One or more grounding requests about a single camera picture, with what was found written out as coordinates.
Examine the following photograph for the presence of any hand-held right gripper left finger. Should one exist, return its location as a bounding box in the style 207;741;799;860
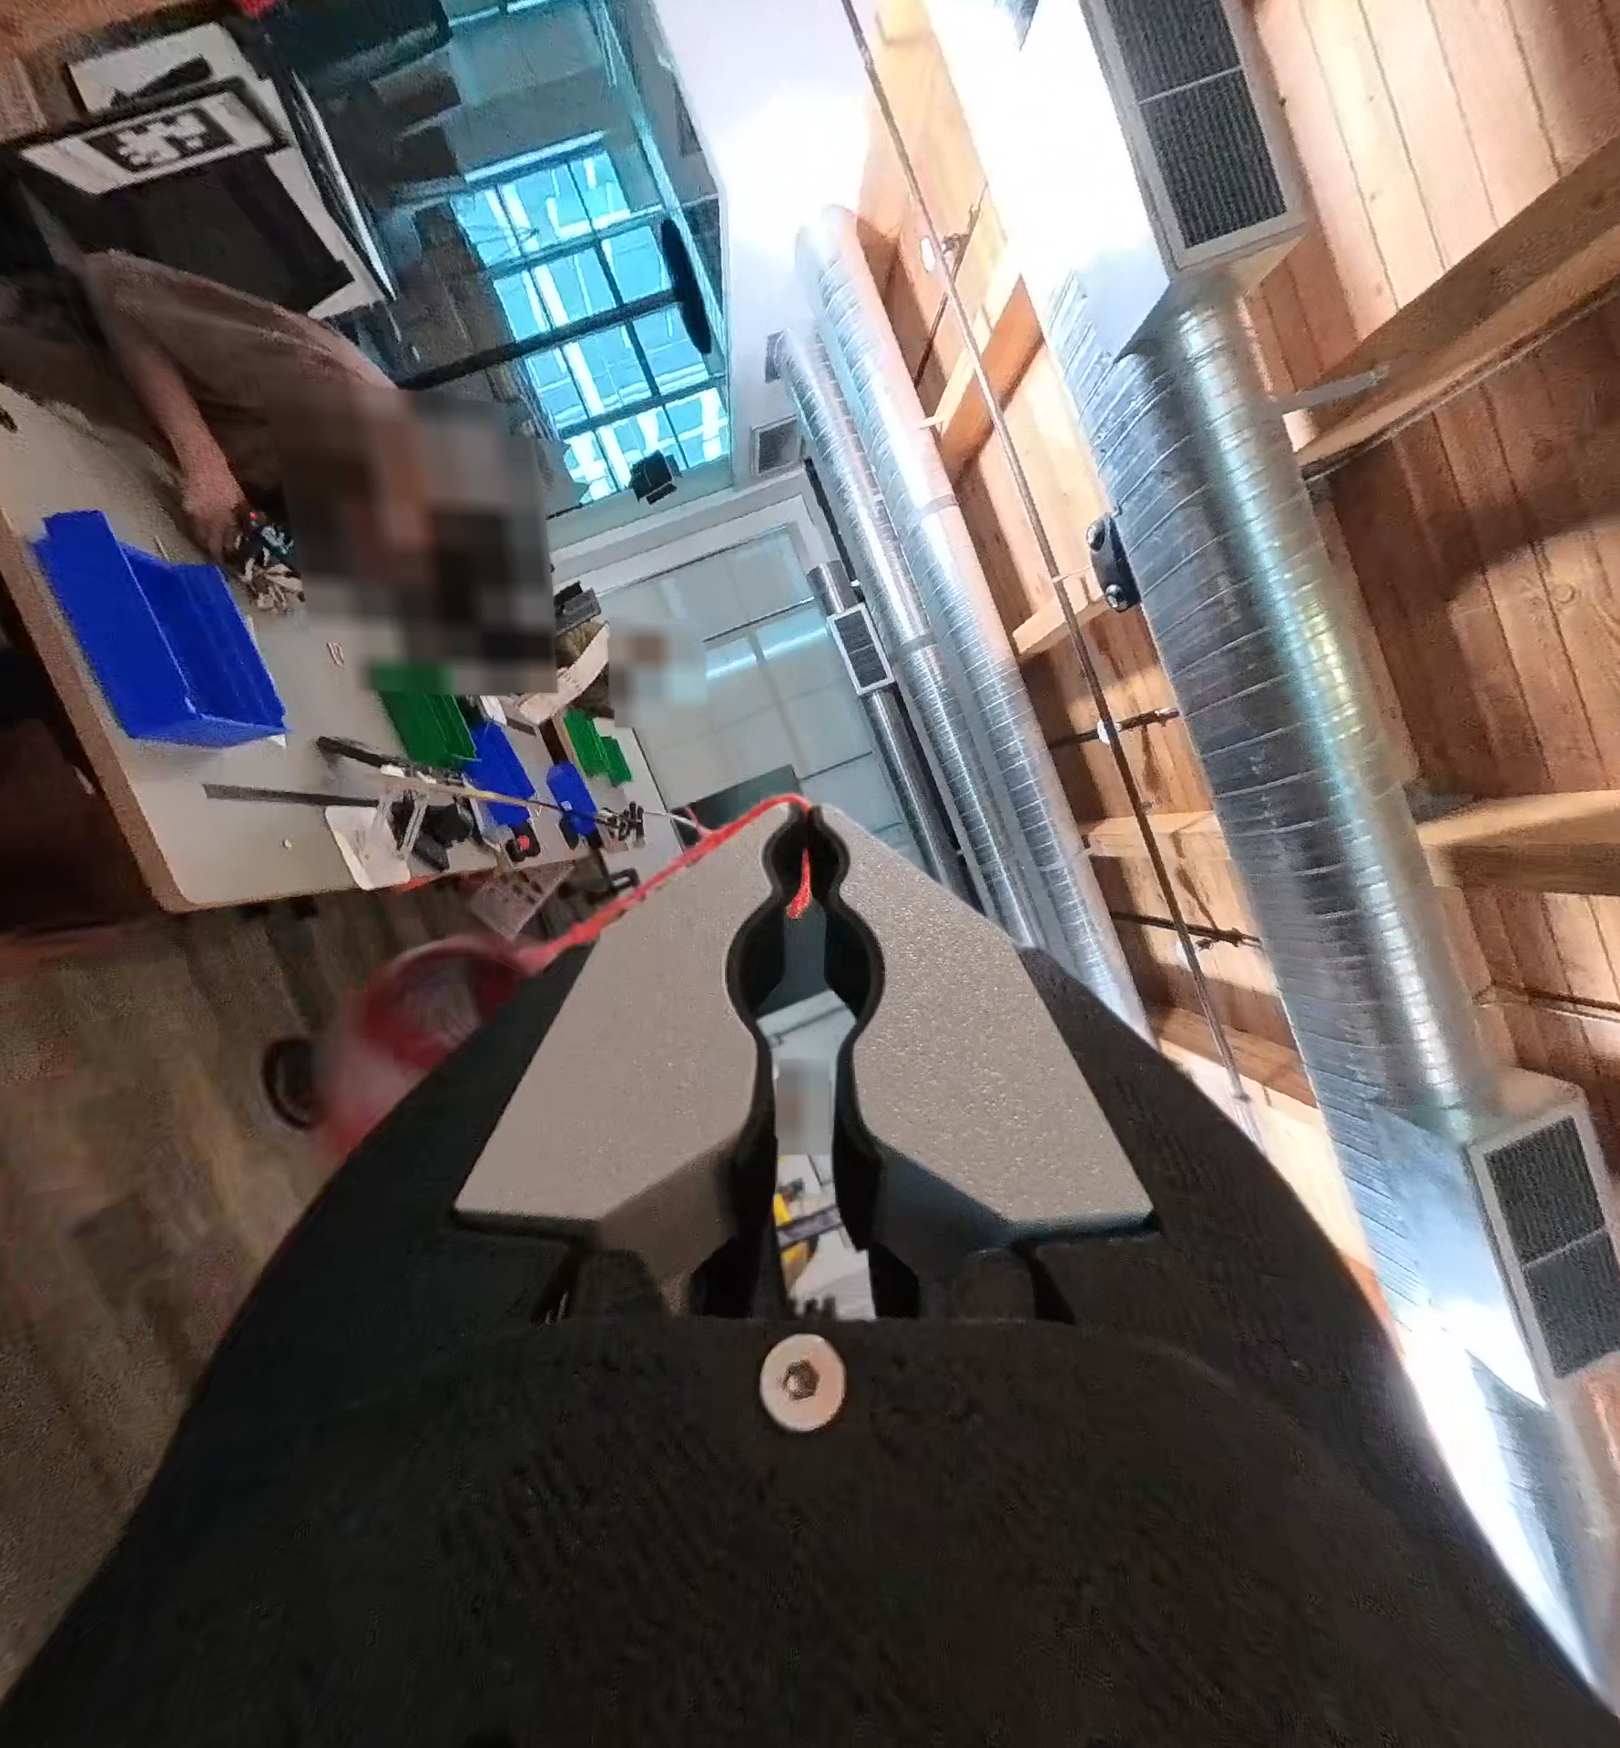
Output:
455;801;814;1286

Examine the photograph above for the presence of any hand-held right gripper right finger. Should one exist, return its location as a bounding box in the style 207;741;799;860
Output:
814;801;1156;1273

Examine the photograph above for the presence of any red white yo-yo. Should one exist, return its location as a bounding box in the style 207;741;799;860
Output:
318;934;551;1155

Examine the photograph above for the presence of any orange yo-yo string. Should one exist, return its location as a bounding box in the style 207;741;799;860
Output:
497;792;839;958

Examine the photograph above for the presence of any black pole base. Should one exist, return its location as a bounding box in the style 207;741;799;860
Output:
264;1038;333;1133

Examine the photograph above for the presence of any cardboard box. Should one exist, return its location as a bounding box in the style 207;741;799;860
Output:
0;725;156;991

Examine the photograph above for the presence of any large blue parts bin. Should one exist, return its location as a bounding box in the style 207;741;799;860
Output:
27;512;293;754

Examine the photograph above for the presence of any grey work table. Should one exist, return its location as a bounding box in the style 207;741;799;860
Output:
0;343;730;918

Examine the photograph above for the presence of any black white marker sign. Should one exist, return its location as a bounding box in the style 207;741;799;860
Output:
18;82;293;199

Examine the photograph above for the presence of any silver spiral air duct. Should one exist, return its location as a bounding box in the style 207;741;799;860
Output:
770;206;1152;1040

